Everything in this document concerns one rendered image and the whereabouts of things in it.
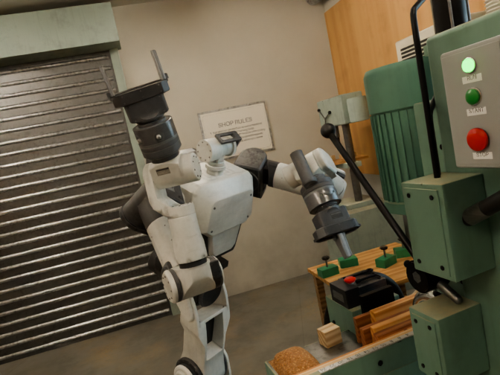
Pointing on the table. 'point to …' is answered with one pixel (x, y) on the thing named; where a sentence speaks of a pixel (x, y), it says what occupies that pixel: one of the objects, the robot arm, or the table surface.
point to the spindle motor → (396, 125)
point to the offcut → (329, 335)
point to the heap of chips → (293, 361)
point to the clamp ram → (376, 298)
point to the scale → (365, 353)
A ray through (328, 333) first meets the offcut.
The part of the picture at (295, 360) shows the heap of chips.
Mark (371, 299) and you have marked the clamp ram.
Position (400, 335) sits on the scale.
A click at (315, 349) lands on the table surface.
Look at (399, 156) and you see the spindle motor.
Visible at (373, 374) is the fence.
